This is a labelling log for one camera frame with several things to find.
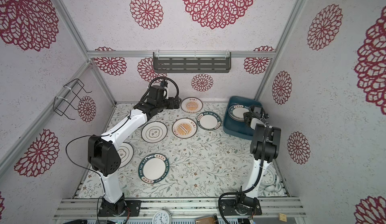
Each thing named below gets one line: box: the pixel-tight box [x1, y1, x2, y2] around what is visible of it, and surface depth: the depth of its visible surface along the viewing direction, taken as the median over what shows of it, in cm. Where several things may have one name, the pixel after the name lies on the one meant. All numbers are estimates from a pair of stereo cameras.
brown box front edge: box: [195, 215, 218, 224], surface depth 69 cm
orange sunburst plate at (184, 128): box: [171, 117, 198, 140], surface depth 107 cm
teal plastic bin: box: [223, 95, 263, 141], surface depth 110 cm
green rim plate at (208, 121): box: [196, 111, 222, 132], surface depth 112 cm
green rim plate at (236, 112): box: [228, 104, 251, 123], surface depth 118 cm
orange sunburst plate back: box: [180, 96, 204, 114], surface depth 122 cm
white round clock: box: [151, 209, 172, 224], surface depth 70 cm
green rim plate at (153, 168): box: [138, 153, 170, 184], surface depth 89 cm
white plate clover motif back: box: [141, 121, 168, 144], surface depth 103 cm
